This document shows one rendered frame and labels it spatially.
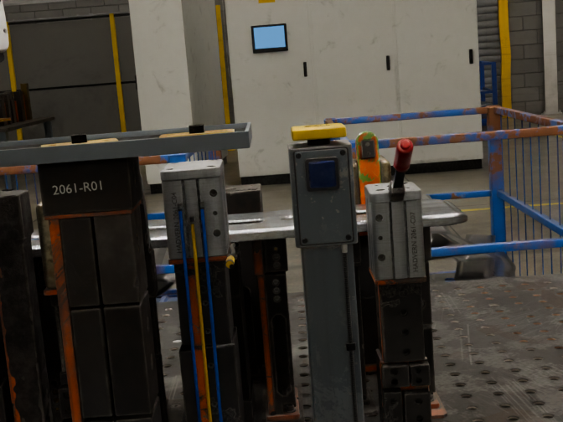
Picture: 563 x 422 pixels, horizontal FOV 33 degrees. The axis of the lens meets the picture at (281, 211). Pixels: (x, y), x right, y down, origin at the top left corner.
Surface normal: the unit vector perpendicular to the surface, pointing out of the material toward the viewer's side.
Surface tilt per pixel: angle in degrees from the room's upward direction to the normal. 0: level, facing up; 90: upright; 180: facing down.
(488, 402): 0
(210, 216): 90
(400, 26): 90
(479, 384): 0
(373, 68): 90
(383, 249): 90
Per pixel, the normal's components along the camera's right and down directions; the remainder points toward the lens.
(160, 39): -0.07, 0.17
